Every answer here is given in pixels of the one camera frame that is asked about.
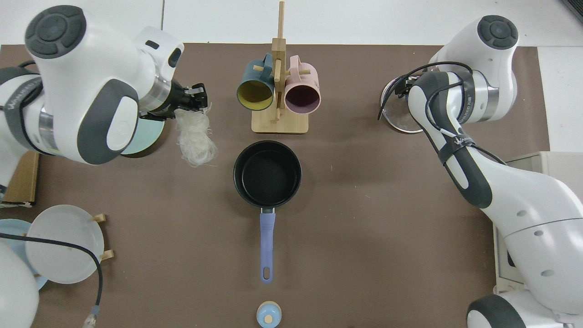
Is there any glass lid with blue knob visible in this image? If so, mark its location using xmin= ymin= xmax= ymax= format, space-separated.
xmin=380 ymin=75 xmax=426 ymax=134

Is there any white vermicelli bundle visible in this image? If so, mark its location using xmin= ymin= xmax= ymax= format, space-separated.
xmin=174 ymin=102 xmax=219 ymax=168

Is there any light green plate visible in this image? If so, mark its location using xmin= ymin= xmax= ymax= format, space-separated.
xmin=121 ymin=116 xmax=165 ymax=156

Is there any wooden plate rack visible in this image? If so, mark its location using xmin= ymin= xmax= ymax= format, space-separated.
xmin=91 ymin=213 xmax=114 ymax=261

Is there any pale grey plate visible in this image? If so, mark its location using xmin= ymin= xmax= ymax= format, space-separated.
xmin=25 ymin=205 xmax=105 ymax=285

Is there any light blue plate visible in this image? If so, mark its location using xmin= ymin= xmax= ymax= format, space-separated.
xmin=0 ymin=219 xmax=48 ymax=292

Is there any dark teal cup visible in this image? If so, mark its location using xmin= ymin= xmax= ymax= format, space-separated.
xmin=236 ymin=53 xmax=276 ymax=112

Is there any wooden cup stand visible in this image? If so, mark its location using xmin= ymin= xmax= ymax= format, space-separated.
xmin=251 ymin=1 xmax=309 ymax=134

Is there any pink cup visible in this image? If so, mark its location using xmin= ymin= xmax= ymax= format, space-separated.
xmin=283 ymin=55 xmax=322 ymax=114

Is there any brown table cloth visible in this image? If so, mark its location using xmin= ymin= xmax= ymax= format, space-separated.
xmin=0 ymin=43 xmax=552 ymax=328

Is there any pale toaster oven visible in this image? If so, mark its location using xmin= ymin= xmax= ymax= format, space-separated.
xmin=494 ymin=151 xmax=583 ymax=292

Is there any small blue round thing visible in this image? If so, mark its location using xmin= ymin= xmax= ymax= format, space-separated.
xmin=256 ymin=301 xmax=282 ymax=328

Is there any black pan with blue handle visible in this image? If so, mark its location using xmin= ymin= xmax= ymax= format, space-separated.
xmin=233 ymin=140 xmax=302 ymax=284

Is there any wire basket with wooden floor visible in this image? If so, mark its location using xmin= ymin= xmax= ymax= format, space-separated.
xmin=0 ymin=151 xmax=40 ymax=208

